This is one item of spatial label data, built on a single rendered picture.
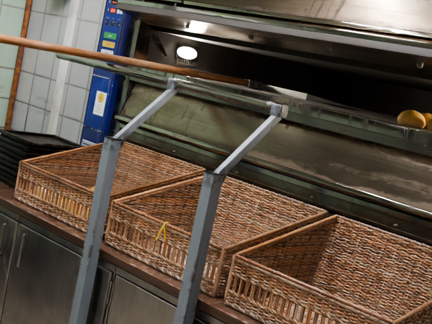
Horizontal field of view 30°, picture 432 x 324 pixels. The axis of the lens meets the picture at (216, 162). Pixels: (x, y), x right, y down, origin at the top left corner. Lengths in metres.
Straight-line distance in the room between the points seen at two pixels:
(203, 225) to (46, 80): 1.94
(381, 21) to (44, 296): 1.51
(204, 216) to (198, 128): 0.94
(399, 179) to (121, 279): 0.94
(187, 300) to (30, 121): 2.01
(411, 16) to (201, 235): 0.96
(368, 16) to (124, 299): 1.21
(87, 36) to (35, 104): 0.50
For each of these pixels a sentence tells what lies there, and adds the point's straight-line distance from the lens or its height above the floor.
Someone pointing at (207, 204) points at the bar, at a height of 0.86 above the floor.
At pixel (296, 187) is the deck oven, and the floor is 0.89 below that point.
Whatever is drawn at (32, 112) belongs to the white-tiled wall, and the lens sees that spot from 4.12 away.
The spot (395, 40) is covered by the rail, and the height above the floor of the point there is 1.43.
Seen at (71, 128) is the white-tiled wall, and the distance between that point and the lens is 3.84.
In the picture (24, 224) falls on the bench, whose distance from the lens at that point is 3.13.
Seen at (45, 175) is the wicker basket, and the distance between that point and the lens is 3.08.
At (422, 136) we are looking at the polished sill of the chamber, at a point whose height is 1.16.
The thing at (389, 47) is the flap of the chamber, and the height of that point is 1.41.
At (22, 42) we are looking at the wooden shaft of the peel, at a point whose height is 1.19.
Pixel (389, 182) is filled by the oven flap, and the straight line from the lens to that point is 2.60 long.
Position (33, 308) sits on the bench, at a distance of 3.06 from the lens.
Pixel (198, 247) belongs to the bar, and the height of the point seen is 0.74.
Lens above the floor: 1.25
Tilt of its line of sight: 7 degrees down
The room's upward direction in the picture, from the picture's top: 12 degrees clockwise
